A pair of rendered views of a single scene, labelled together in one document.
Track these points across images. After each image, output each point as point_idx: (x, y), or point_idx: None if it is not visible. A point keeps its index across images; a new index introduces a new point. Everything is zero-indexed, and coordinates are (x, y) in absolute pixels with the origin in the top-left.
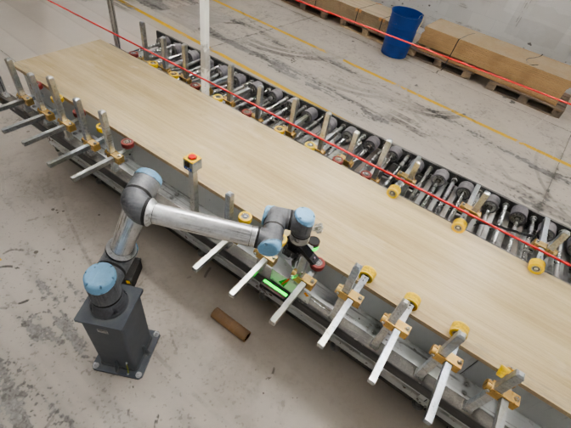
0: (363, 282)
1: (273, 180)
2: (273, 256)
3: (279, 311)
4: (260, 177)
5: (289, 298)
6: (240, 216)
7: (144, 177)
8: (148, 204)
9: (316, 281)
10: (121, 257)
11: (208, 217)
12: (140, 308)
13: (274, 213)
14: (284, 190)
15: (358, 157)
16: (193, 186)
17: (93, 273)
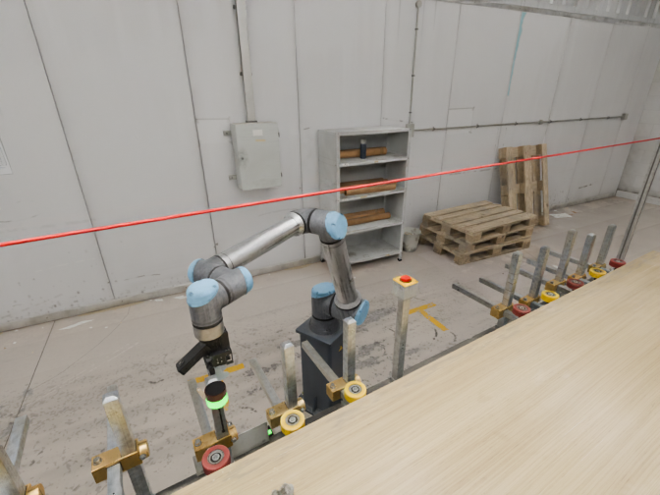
0: (111, 492)
1: (448, 467)
2: (271, 409)
3: (194, 390)
4: (456, 443)
5: (201, 406)
6: (355, 382)
7: (324, 211)
8: (290, 212)
9: (194, 451)
10: (336, 296)
11: (257, 235)
12: (324, 359)
13: (229, 269)
14: (412, 476)
15: (152, 218)
16: (396, 317)
17: (326, 285)
